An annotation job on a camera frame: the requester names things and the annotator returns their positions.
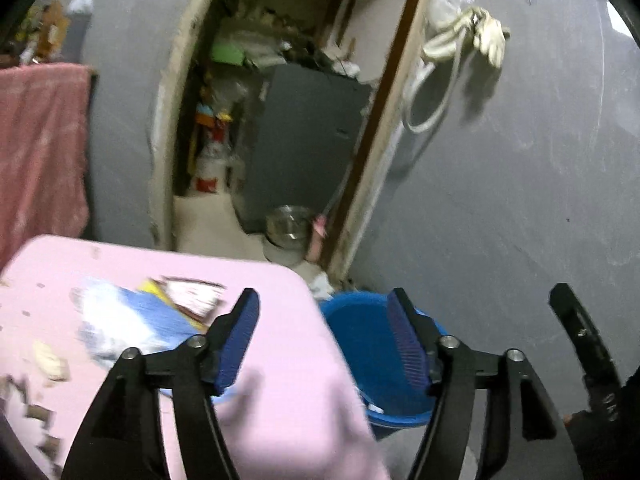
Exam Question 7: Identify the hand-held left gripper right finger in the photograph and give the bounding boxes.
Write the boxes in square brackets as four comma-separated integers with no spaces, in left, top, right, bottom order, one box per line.
[386,287,583,480]

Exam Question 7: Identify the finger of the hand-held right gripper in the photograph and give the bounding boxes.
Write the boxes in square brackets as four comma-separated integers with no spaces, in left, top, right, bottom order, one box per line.
[549,284,624,411]

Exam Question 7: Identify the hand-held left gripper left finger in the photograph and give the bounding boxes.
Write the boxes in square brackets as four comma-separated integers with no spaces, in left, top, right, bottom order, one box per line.
[60,287,262,480]

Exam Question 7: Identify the blue plastic bucket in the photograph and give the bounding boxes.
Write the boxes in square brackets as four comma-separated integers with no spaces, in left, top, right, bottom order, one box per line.
[319,291,449,428]

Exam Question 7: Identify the white brown wrapper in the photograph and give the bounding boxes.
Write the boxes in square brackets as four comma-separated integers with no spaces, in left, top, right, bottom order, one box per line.
[161,276,227,318]

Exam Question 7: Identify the blue cloth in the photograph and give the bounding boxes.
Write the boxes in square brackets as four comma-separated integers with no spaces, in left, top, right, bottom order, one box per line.
[100,292,241,406]

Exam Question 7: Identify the white plastic bag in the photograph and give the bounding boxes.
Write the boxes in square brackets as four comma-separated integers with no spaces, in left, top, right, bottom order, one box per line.
[72,280,146,361]

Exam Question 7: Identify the beige paper scrap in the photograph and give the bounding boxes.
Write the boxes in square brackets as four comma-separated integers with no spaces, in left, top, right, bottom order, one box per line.
[32,341,71,382]

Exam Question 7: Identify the pink floral tablecloth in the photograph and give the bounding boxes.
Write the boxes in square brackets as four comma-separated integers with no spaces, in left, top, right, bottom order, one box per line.
[0,235,391,480]

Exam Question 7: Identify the steel bowl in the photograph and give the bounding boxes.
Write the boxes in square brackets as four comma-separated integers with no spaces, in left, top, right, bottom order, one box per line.
[265,205,312,247]

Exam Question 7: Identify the grey cabinet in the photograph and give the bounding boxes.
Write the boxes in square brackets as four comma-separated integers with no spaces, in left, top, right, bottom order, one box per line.
[235,64,373,233]

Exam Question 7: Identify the pink checked cloth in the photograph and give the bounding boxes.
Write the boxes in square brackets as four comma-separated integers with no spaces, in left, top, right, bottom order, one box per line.
[0,62,93,271]

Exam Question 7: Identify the cream rubber gloves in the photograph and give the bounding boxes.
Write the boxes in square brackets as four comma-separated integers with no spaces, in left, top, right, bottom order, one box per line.
[472,7,511,68]

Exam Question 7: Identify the wooden door frame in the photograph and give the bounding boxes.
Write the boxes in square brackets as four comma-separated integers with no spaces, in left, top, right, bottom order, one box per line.
[150,0,451,281]

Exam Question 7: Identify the white shower hose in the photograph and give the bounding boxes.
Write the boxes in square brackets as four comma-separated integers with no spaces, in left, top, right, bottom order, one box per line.
[402,7,476,134]

